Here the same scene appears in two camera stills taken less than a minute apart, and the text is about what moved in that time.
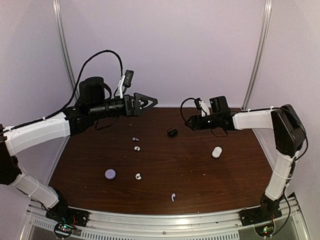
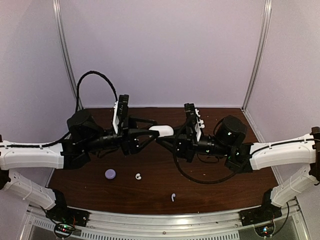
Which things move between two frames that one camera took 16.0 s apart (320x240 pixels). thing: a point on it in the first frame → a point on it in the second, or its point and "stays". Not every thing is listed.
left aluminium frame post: [69, 63] stays
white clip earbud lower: [137, 176] stays
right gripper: [195, 119] → [186, 148]
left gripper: [136, 110] → [129, 141]
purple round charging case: [110, 174] stays
